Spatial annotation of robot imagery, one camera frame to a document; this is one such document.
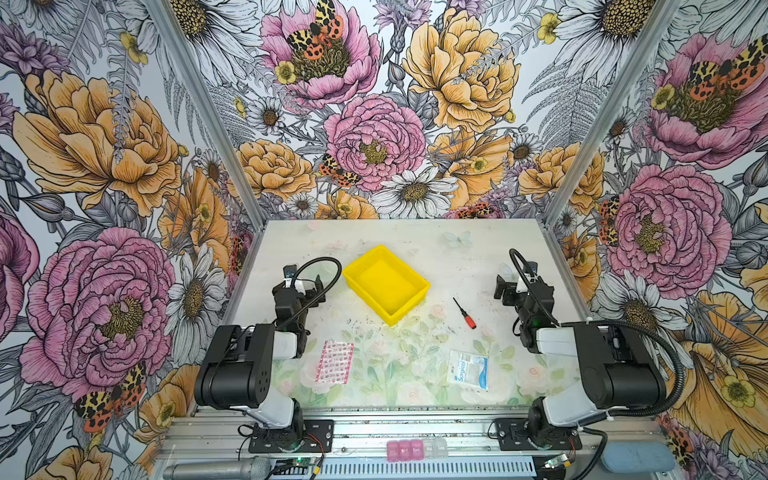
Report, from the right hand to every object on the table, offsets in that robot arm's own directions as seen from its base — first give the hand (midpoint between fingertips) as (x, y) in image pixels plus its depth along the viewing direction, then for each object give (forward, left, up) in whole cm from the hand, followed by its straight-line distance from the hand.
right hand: (513, 283), depth 94 cm
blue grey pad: (-45, -17, -5) cm, 48 cm away
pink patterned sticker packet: (-21, +54, -7) cm, 58 cm away
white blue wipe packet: (-23, +17, -8) cm, 29 cm away
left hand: (+1, +64, +1) cm, 65 cm away
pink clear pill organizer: (-42, +33, -6) cm, 53 cm away
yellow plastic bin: (+5, +40, -6) cm, 41 cm away
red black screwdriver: (-8, +14, -7) cm, 18 cm away
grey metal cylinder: (-45, +67, -2) cm, 81 cm away
